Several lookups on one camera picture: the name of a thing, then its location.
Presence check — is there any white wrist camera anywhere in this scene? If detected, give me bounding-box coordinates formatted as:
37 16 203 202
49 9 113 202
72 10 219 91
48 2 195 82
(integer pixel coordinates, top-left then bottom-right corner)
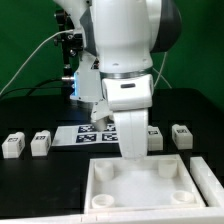
102 74 154 111

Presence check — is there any white square tabletop part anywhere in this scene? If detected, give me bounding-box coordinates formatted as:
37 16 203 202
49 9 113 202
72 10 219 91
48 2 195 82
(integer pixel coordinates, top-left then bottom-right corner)
84 155 205 214

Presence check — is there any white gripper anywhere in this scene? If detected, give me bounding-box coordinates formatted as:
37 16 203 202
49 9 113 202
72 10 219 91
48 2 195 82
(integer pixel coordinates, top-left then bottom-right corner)
91 99 148 159

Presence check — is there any white sheet with markers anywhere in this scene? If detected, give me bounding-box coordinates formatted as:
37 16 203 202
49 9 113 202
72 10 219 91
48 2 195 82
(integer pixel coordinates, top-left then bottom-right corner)
52 124 118 146

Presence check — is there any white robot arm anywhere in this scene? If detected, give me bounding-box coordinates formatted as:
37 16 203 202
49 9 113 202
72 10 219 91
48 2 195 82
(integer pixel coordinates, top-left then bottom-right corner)
54 0 181 159

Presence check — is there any white cable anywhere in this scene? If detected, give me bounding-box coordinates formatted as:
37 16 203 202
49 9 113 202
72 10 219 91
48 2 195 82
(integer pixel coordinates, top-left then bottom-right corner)
0 29 75 96

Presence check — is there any black cable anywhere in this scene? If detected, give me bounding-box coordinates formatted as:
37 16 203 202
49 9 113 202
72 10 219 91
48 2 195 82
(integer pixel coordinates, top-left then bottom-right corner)
0 78 73 101

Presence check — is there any white L-shaped corner fence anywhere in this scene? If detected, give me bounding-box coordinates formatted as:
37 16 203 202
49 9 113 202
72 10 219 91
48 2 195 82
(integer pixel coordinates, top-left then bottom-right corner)
0 157 224 224

